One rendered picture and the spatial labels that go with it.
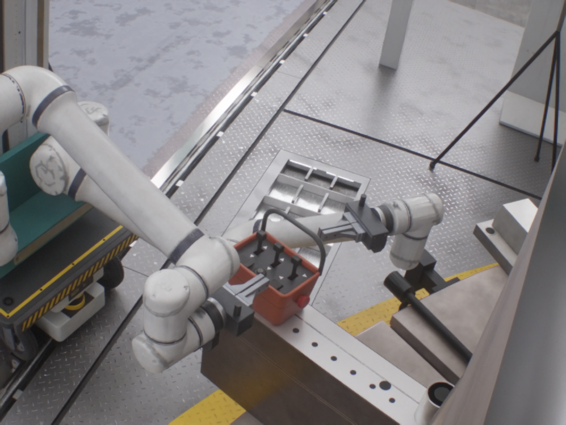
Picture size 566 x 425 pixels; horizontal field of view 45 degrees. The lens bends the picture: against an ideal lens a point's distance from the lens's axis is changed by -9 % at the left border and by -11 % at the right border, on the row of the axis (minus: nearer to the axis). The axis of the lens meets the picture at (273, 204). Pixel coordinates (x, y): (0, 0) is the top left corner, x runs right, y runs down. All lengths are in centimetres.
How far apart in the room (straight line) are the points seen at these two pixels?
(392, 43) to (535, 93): 94
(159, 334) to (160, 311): 6
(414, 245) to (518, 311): 154
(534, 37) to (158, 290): 328
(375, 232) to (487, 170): 212
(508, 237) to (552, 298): 238
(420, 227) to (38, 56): 124
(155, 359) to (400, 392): 60
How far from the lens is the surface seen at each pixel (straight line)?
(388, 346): 234
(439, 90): 448
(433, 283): 263
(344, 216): 184
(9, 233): 224
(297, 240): 223
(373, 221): 183
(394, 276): 250
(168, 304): 136
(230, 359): 199
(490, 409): 38
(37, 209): 243
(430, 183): 361
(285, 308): 174
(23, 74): 160
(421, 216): 190
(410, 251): 198
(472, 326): 250
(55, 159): 221
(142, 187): 150
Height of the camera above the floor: 201
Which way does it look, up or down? 38 degrees down
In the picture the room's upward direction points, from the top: 10 degrees clockwise
